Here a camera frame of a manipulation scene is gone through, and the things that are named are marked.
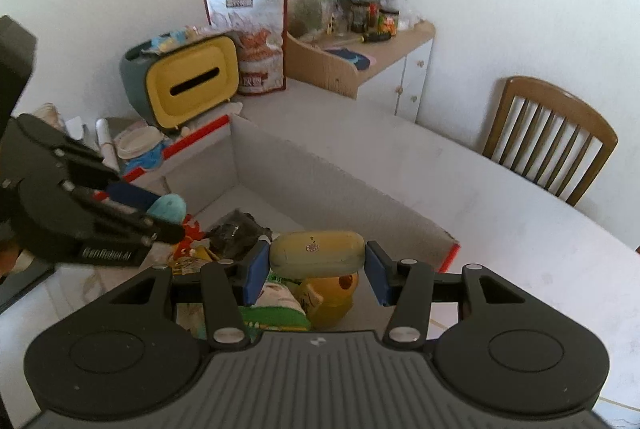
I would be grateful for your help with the rolled white paper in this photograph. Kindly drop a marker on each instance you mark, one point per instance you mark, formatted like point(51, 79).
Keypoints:
point(106, 144)

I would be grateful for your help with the person's left hand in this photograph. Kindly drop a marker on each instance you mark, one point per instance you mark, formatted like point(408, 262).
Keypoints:
point(13, 259)

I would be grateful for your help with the teal lotus toy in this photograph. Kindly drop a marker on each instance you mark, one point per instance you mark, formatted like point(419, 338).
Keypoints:
point(169, 207)

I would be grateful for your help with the yellow green tissue box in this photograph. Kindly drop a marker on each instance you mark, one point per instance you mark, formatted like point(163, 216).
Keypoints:
point(169, 89)

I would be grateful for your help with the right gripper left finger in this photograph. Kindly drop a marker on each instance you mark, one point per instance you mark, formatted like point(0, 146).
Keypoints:
point(227, 286)

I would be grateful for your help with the dark tea leaf bag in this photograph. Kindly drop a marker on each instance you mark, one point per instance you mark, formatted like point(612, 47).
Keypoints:
point(235, 234)

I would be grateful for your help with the white wooden side cabinet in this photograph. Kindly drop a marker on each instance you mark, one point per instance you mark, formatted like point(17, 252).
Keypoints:
point(389, 75)

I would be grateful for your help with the red white snack bag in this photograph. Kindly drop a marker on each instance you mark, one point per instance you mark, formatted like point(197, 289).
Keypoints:
point(258, 29)

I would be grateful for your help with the green fabric doll pouch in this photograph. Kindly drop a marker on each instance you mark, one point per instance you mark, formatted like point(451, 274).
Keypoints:
point(275, 309)

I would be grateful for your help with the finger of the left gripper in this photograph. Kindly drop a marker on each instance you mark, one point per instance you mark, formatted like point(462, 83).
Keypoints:
point(127, 194)
point(131, 220)

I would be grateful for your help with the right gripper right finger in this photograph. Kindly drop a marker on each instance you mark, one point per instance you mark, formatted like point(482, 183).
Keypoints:
point(406, 286)

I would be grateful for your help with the red white cardboard box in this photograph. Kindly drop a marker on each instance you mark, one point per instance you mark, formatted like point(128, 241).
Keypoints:
point(287, 189)

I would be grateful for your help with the wooden chair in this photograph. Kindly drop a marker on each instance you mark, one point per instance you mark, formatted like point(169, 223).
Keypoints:
point(549, 137)

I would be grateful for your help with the white paper cup lid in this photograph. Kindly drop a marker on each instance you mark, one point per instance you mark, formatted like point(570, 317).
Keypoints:
point(136, 142)

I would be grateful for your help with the glass jar dark lid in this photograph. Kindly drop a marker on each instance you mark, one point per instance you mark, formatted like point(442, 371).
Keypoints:
point(388, 22)

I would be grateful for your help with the silver foil snack pouch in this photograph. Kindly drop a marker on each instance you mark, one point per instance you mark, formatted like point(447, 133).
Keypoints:
point(187, 265)

